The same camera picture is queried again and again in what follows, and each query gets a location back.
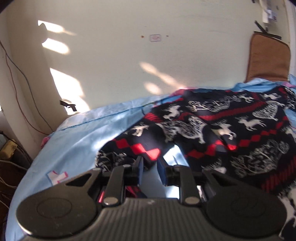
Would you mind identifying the navy reindeer knit sweater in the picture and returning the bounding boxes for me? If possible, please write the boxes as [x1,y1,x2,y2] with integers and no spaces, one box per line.
[95,87,296,241]

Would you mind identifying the yellow box on floor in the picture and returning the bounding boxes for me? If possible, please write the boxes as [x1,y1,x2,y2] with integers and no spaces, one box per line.
[0,140,18,160]

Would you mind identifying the brown seat cushion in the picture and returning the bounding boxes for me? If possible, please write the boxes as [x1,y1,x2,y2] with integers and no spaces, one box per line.
[245,33,290,83]

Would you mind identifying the white power strip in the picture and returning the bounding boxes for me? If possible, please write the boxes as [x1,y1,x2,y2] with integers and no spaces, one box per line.
[258,0,278,25]

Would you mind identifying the small pink wall sticker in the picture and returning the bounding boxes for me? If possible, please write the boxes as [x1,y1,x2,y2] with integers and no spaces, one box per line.
[149,34,162,43]

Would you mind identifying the black tape strips on wall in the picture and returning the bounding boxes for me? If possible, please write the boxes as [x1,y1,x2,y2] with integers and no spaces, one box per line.
[254,21,282,40]

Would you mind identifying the red and black wall cable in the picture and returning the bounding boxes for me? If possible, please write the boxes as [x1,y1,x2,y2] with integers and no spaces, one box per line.
[0,40,53,136]

